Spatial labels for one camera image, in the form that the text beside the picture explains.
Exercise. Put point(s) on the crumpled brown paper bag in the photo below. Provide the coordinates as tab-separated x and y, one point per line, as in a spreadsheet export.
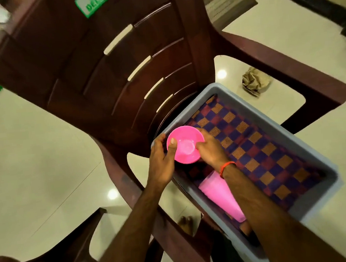
256	82

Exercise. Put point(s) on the grey plastic tray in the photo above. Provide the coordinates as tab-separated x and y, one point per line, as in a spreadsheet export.
322	197

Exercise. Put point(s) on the person's dark trousers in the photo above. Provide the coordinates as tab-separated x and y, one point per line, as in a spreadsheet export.
226	259

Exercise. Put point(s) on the person's left forearm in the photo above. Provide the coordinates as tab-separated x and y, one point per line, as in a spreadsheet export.
123	245

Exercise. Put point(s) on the person's right forearm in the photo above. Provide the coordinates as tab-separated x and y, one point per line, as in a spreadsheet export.
281	222

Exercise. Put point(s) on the person's left hand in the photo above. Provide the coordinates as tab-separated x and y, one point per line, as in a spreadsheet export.
161	164

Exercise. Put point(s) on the person's right hand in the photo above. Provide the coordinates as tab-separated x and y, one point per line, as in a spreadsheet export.
215	152

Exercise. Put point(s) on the red wrist thread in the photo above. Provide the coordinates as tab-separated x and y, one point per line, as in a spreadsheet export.
227	167

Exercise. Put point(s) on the checkered purple orange cloth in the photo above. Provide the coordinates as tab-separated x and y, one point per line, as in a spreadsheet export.
261	151

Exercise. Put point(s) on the person's left foot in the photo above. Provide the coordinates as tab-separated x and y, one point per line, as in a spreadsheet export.
186	225

